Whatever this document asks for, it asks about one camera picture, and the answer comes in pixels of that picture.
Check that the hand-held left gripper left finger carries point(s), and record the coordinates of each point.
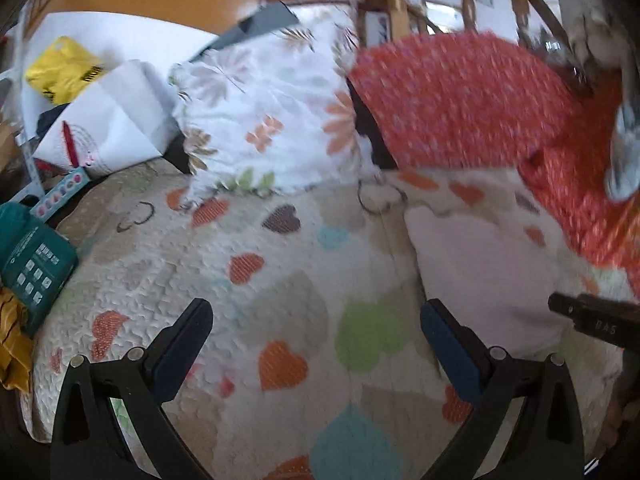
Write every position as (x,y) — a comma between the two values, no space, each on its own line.
(182,350)

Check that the pale pink sweater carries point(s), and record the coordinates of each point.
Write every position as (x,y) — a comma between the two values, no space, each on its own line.
(475,270)

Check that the wooden staircase railing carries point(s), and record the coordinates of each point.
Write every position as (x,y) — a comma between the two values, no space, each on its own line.
(397,15)

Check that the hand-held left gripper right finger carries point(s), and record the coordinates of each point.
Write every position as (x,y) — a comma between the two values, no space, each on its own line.
(452,355)

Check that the dotted colourful box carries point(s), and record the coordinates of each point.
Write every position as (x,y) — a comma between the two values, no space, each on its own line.
(60,195)

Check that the white paper bag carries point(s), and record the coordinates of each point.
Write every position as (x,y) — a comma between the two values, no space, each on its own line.
(120,115)

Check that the yellow cloth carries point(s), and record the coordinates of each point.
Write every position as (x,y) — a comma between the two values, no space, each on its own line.
(12,345)

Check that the grey cloth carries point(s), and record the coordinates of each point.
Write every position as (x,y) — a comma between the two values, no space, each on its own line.
(622,170)

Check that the yellow plastic bag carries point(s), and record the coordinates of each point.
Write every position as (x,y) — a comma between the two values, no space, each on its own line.
(60,70)

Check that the heart print quilt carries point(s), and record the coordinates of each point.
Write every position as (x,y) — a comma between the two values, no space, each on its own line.
(280,300)

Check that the orange red patterned blanket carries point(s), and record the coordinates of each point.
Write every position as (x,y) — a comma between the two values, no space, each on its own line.
(460,100)

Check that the teal packet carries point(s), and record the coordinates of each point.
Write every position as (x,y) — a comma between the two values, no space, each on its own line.
(30,265)

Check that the white board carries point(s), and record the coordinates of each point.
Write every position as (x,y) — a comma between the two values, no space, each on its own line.
(150,35)

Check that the grey cardboard sheet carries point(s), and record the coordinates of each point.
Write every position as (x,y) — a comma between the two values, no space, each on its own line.
(265,22)

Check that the white fluffy cloth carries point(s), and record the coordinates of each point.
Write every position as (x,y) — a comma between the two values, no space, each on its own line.
(595,35)

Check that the white floral pillow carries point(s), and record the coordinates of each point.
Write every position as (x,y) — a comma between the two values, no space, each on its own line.
(260,90)

